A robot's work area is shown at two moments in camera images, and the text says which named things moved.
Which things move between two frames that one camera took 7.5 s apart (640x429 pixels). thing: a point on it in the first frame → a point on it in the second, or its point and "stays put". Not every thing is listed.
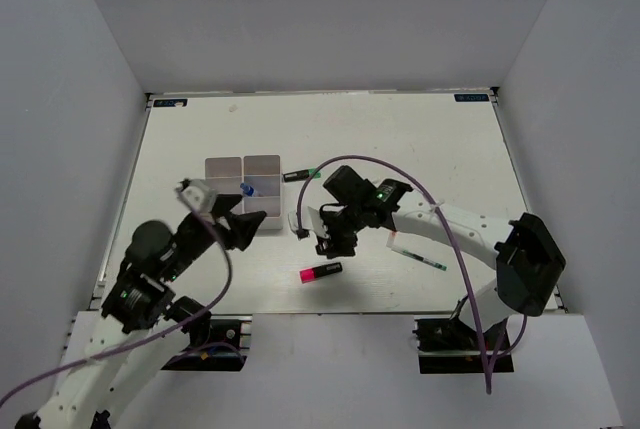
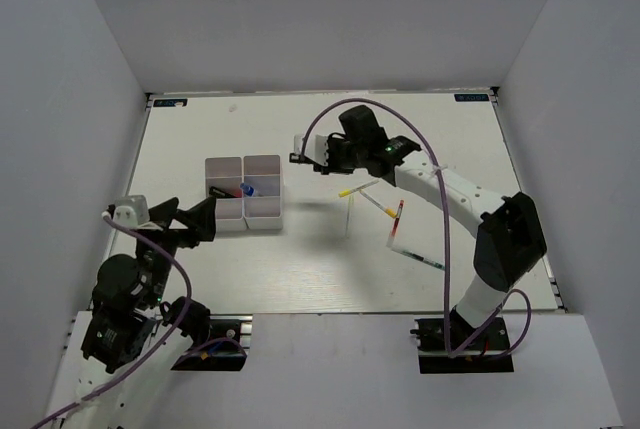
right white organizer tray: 265,174 stays put
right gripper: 335,245 → 332,168
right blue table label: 471,97 stays put
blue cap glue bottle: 250,190 stays put
